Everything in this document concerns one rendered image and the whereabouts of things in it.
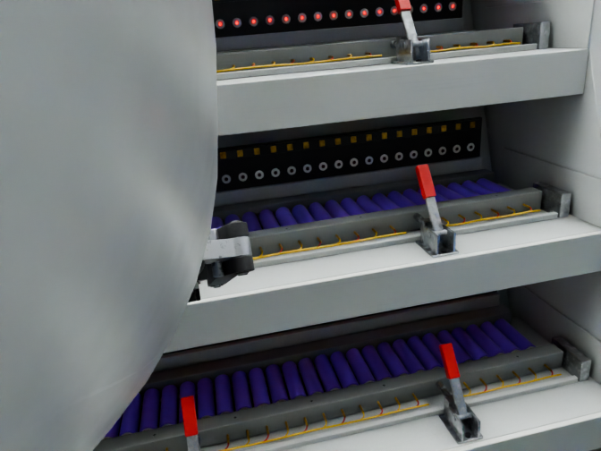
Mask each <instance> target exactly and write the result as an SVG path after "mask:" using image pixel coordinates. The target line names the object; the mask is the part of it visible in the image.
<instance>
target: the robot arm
mask: <svg viewBox="0 0 601 451"><path fill-rule="evenodd" d="M216 184H217V85H216V34H215V25H214V15H213V6H212V0H0V451H93V450H94V448H95V447H96V446H97V445H98V444H99V442H100V441H101V440H102V439H103V438H104V436H105V435H106V434H107V433H108V432H109V430H110V429H111V428H113V426H114V425H115V423H116V422H117V421H118V419H119V418H120V417H121V416H122V414H123V413H124V411H125V410H126V409H127V407H128V406H129V405H130V403H131V402H132V400H133V399H134V398H135V396H136V395H137V394H138V393H139V392H140V390H141V389H142V388H143V386H144V385H145V384H146V382H147V381H148V379H149V377H150V375H151V373H152V372H153V370H154V368H155V367H156V366H157V363H158V362H159V360H160V358H161V356H162V355H163V353H164V351H165V349H166V347H167V346H168V345H169V343H170V341H171V339H172V338H173V336H174V333H175V332H176V329H177V328H178V325H179V323H180V321H181V318H182V314H183V313H184V311H185V308H186V306H187V303H188V302H196V301H200V300H201V299H200V292H199V284H201V283H200V281H204V280H207V286H210V287H214V288H219V287H221V285H225V284H226V283H228V282H229V281H230V280H232V279H233V278H235V277H237V276H239V277H240V276H246V275H248V273H249V272H250V271H253V270H255V269H254V262H253V257H252V256H251V255H252V251H251V246H250V238H249V236H250V235H249V229H248V224H247V222H243V221H240V220H233V221H231V222H230V223H228V224H226V225H224V226H222V227H220V228H218V229H216V228H213V229H211V224H212V216H213V210H214V203H215V196H216Z"/></svg>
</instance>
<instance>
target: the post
mask: <svg viewBox="0 0 601 451"><path fill-rule="evenodd" d="M536 1H544V0H470V4H471V11H472V19H473V26H474V30H484V24H485V9H486V7H494V6H501V5H508V4H522V3H529V2H536ZM484 110H485V118H486V125H487V137H488V145H489V152H490V159H491V167H492V172H494V173H495V174H494V183H500V181H501V169H502V157H503V148H507V149H511V150H514V151H517V152H520V153H522V154H525V155H528V156H532V157H536V158H539V159H542V160H545V161H547V162H550V163H553V164H556V165H558V166H563V167H566V168H569V169H572V170H575V171H578V172H581V173H583V174H588V175H591V176H594V177H596V178H599V179H601V0H596V3H595V11H594V17H593V24H592V31H591V38H590V45H589V51H588V64H587V70H586V78H585V84H584V91H583V94H579V95H571V96H563V97H556V98H541V99H533V100H525V101H517V102H510V103H502V104H493V105H486V106H484ZM525 287H527V288H528V289H529V290H530V291H531V292H533V293H534V294H536V295H537V296H538V297H540V298H541V299H543V300H544V301H545V302H547V303H549V304H550V305H551V306H553V307H554V308H556V309H557V310H558V311H560V312H561V313H562V314H563V315H565V316H566V317H567V318H569V319H571V320H572V321H573V322H575V323H576V324H578V325H579V326H580V327H582V328H584V329H585V330H586V331H588V332H589V333H590V334H591V335H592V336H594V337H595V338H597V339H598V340H600V341H601V271H597V272H592V273H587V274H582V275H577V276H573V277H564V278H559V279H554V280H549V281H545V282H540V283H535V284H530V285H525ZM507 293H508V300H509V306H510V311H511V312H512V317H517V313H518V304H519V295H520V287H519V286H516V287H512V288H507Z"/></svg>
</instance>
